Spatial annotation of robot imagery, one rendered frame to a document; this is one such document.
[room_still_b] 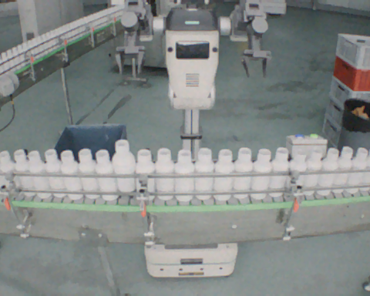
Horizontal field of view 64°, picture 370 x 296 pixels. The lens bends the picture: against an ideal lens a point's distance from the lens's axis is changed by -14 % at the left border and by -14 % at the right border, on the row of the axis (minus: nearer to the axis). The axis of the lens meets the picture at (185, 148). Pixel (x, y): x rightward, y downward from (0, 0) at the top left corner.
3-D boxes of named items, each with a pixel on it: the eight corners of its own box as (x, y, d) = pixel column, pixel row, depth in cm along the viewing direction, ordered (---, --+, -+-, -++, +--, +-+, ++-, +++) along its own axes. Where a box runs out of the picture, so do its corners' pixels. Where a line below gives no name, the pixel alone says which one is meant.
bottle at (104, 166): (121, 200, 105) (112, 156, 96) (103, 203, 103) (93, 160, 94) (118, 188, 110) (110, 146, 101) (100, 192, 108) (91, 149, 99)
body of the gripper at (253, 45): (270, 55, 116) (270, 37, 116) (244, 54, 116) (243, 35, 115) (266, 58, 123) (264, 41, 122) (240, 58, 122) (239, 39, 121)
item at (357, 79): (352, 91, 271) (357, 68, 259) (331, 75, 305) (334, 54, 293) (398, 92, 278) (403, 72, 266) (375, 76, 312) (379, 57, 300)
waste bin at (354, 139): (338, 186, 262) (358, 121, 228) (322, 157, 300) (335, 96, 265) (378, 184, 263) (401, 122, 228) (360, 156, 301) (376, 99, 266)
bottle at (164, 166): (177, 191, 109) (177, 148, 100) (171, 203, 104) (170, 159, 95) (159, 187, 111) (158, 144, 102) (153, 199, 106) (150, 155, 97)
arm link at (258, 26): (263, 12, 119) (241, 11, 119) (270, 2, 108) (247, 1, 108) (265, 40, 120) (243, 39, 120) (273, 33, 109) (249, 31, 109)
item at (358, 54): (357, 68, 259) (361, 45, 247) (334, 54, 293) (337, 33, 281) (402, 71, 266) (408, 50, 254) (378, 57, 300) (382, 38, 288)
